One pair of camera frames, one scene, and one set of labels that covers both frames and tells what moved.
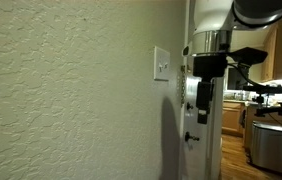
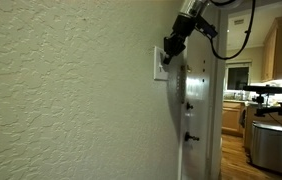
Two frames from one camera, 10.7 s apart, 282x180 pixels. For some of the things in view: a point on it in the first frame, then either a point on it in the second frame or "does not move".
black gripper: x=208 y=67 to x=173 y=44
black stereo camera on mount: x=269 y=90 does not move
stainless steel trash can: x=276 y=147 does not move
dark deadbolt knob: x=188 y=106 does not move
